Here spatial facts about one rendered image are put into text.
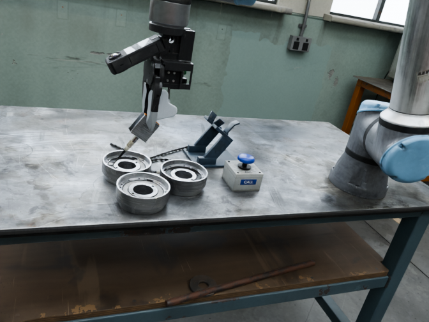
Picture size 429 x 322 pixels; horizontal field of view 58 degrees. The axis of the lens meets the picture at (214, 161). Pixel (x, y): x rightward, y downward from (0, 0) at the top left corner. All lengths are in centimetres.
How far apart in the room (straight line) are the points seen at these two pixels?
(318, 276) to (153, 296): 46
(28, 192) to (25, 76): 165
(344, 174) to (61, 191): 67
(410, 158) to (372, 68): 237
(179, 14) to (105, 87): 172
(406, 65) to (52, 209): 72
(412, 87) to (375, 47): 233
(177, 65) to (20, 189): 39
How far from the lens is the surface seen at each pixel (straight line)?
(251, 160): 89
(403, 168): 89
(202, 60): 253
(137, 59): 77
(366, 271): 125
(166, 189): 80
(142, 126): 82
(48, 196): 81
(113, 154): 91
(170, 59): 79
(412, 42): 86
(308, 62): 287
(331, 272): 118
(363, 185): 104
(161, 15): 76
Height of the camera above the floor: 123
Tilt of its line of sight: 25 degrees down
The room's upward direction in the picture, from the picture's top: 11 degrees clockwise
